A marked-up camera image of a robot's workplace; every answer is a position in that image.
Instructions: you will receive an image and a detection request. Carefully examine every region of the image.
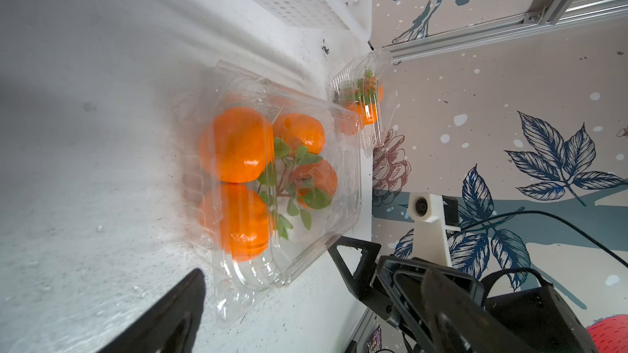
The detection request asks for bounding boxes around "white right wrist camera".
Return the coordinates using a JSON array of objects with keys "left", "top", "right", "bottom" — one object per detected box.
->
[{"left": 408, "top": 192, "right": 461, "bottom": 267}]

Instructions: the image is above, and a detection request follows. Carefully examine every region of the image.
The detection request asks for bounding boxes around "orange on branch middle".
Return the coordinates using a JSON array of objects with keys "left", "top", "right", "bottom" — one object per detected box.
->
[{"left": 346, "top": 102, "right": 378, "bottom": 127}]

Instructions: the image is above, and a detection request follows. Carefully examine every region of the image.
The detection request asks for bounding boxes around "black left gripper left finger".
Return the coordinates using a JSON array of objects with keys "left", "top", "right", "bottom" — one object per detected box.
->
[{"left": 100, "top": 268, "right": 206, "bottom": 353}]

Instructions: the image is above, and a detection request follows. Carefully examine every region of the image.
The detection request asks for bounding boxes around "clear clamshell four oranges branch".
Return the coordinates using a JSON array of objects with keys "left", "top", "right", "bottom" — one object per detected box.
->
[{"left": 181, "top": 61, "right": 362, "bottom": 324}]

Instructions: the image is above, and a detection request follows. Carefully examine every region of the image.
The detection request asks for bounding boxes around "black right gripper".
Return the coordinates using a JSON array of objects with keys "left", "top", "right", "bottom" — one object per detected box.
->
[{"left": 328, "top": 236, "right": 598, "bottom": 352}]

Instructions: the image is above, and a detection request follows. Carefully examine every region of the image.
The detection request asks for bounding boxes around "clear clamshell three oranges branch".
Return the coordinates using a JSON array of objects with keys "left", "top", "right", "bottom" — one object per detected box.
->
[{"left": 327, "top": 49, "right": 395, "bottom": 155}]

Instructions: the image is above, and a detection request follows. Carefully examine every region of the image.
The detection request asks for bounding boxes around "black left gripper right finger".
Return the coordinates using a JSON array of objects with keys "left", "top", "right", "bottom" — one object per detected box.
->
[{"left": 421, "top": 267, "right": 534, "bottom": 352}]

